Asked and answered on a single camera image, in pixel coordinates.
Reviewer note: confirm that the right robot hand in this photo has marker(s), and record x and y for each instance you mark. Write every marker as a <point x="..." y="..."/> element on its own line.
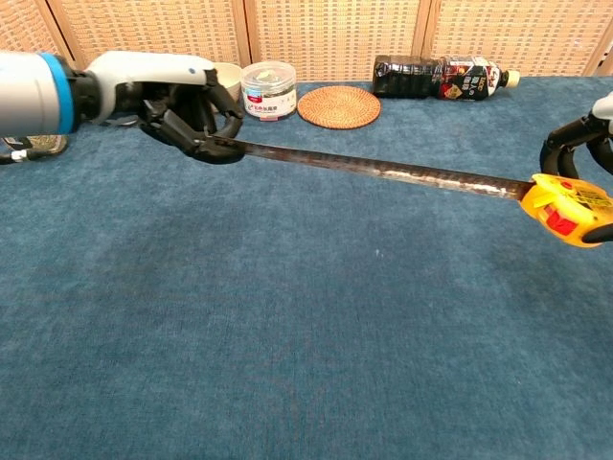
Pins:
<point x="565" y="139"/>

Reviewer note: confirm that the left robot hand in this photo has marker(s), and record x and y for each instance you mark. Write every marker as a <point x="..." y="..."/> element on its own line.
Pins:
<point x="143" y="67"/>

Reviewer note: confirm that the yellow tape measure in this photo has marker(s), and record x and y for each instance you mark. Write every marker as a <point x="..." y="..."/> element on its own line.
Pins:
<point x="555" y="211"/>

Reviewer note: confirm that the cream ceramic bowl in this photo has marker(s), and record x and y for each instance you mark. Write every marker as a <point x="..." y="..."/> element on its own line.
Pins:
<point x="230" y="79"/>

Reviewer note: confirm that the clear round plastic container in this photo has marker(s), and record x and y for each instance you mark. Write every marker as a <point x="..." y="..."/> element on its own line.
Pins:
<point x="268" y="96"/>

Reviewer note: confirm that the dark tea plastic bottle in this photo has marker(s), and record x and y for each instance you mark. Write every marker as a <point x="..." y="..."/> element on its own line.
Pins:
<point x="407" y="79"/>

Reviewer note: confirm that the woven bamboo folding screen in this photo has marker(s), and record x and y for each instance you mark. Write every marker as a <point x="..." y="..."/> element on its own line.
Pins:
<point x="335" y="33"/>

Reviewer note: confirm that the round woven rattan coaster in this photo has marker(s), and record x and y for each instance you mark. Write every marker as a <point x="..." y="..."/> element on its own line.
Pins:
<point x="339" y="108"/>

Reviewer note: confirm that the blue table cloth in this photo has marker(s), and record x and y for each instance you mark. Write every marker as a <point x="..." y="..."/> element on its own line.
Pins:
<point x="239" y="287"/>

